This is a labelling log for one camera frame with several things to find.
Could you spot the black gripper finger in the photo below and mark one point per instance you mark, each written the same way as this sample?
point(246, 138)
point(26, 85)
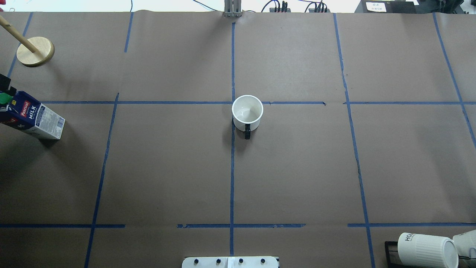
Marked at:
point(5, 86)

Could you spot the blue white milk carton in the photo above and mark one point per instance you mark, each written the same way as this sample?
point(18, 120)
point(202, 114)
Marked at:
point(26, 114)

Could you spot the white mug black handle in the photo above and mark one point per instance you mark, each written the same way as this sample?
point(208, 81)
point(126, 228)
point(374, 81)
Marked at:
point(247, 111)

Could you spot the wooden stand with round base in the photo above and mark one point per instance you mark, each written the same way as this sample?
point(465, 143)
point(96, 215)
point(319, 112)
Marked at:
point(32, 52)

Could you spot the upper orange black connector block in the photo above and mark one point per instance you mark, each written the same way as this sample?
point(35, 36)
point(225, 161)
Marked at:
point(279, 7)

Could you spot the orange black connector block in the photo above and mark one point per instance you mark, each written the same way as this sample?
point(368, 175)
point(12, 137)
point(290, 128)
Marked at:
point(317, 7)
point(279, 7)

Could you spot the lower orange black connector block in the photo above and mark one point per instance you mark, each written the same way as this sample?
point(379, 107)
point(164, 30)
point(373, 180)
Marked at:
point(317, 7)

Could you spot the black box with label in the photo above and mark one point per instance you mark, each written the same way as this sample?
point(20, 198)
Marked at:
point(386, 6)

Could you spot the white ribbed mug on rack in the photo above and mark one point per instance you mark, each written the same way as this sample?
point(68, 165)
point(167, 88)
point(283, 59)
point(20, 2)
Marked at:
point(427, 251)

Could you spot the aluminium frame post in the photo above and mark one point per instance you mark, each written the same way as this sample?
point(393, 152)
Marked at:
point(232, 8)

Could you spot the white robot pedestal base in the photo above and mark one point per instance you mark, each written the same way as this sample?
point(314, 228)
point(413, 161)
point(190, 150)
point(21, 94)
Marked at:
point(231, 262)

